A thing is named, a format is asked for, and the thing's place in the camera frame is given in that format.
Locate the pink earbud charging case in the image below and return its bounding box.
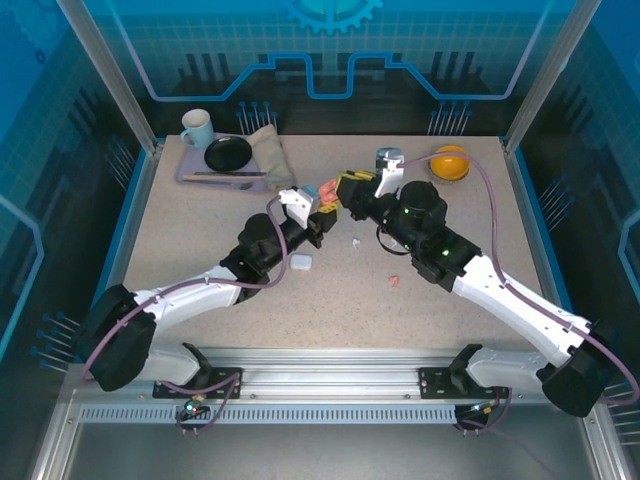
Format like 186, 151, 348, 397
317, 180, 342, 207

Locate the orange bowl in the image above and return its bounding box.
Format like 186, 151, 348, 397
430, 144, 472, 181

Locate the wooden flat stick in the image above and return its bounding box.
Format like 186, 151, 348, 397
182, 173, 267, 183

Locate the beige folded cloth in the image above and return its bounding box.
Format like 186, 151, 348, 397
248, 123, 297, 192

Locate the black round plate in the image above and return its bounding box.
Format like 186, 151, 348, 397
203, 135, 253, 173

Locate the lavender plastic tray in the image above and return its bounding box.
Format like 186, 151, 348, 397
174, 131, 274, 194

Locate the blue table edge trim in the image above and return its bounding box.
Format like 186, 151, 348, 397
512, 144, 589, 364
74, 147, 154, 364

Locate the light blue mug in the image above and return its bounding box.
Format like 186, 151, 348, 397
179, 108, 217, 150

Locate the small LED connector board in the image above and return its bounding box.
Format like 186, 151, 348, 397
464, 399, 501, 417
180, 394, 210, 417

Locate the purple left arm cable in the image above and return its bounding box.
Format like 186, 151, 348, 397
81, 197, 292, 437

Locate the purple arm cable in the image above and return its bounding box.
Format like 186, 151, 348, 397
81, 197, 292, 437
402, 152, 640, 437

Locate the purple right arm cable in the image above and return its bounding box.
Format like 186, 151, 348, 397
402, 152, 640, 437

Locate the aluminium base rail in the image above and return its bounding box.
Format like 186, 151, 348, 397
67, 347, 596, 404

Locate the black left mount plate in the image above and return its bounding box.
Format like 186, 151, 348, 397
152, 367, 245, 400

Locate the black mount plate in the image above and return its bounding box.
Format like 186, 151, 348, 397
152, 367, 245, 400
418, 366, 511, 400

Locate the black right mount plate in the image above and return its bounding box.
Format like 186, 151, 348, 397
418, 366, 511, 400

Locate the slotted grey cable duct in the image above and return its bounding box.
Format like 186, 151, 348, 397
78, 405, 459, 426

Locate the aluminium frame post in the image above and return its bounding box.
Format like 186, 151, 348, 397
502, 0, 604, 157
54, 0, 166, 157

